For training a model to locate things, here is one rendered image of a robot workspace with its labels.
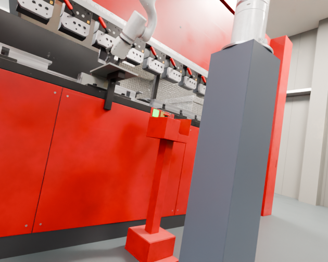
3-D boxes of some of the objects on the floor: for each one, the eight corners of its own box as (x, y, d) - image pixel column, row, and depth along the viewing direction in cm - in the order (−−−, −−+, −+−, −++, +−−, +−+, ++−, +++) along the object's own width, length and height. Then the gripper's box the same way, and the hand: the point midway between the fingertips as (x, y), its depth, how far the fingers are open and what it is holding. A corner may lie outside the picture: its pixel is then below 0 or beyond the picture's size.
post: (135, 195, 242) (164, 34, 258) (133, 194, 246) (161, 36, 262) (138, 195, 245) (166, 36, 261) (136, 194, 249) (164, 37, 265)
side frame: (263, 216, 247) (286, 35, 265) (205, 196, 311) (227, 51, 330) (271, 214, 263) (292, 43, 281) (215, 195, 327) (235, 57, 346)
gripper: (116, 34, 110) (99, 62, 117) (139, 49, 123) (123, 73, 130) (111, 28, 114) (96, 55, 121) (135, 43, 127) (119, 67, 134)
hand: (111, 62), depth 125 cm, fingers open, 5 cm apart
